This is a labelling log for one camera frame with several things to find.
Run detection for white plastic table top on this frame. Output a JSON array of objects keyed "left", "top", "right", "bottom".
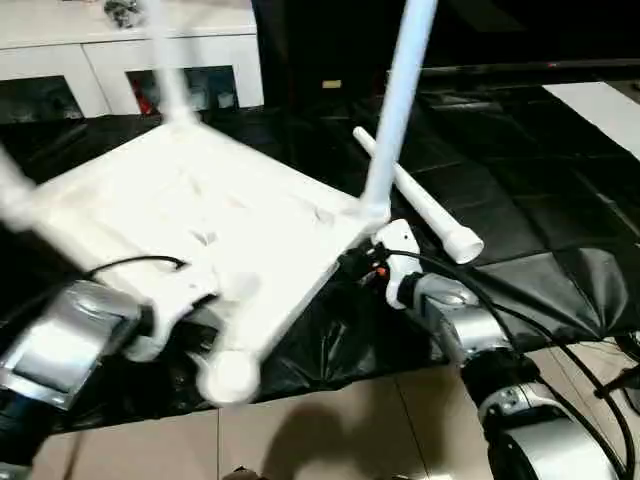
[{"left": 0, "top": 120, "right": 391, "bottom": 406}]

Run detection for white flat board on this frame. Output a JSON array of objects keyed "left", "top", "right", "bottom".
[{"left": 543, "top": 80, "right": 640, "bottom": 161}]

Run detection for white cabinet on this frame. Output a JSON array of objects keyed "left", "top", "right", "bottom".
[{"left": 0, "top": 0, "right": 266, "bottom": 119}]

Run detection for dark glass bowl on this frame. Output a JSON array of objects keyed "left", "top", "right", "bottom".
[{"left": 103, "top": 0, "right": 146, "bottom": 28}]

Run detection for white plastic table leg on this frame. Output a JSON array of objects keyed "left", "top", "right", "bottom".
[
  {"left": 352, "top": 125, "right": 486, "bottom": 266},
  {"left": 0, "top": 145, "right": 41, "bottom": 233},
  {"left": 148, "top": 0, "right": 199, "bottom": 129},
  {"left": 358, "top": 0, "right": 441, "bottom": 223}
]

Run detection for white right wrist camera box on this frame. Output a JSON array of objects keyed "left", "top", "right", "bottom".
[{"left": 372, "top": 218, "right": 421, "bottom": 309}]

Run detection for black mat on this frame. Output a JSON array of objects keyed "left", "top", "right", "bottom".
[{"left": 0, "top": 85, "right": 640, "bottom": 431}]

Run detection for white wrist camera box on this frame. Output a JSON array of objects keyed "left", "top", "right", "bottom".
[
  {"left": 372, "top": 218, "right": 421, "bottom": 309},
  {"left": 130, "top": 270, "right": 221, "bottom": 363}
]

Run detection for large black furniture piece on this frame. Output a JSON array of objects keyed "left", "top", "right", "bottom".
[{"left": 255, "top": 0, "right": 640, "bottom": 101}]

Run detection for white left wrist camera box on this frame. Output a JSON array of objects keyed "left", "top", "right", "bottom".
[{"left": 130, "top": 270, "right": 221, "bottom": 363}]

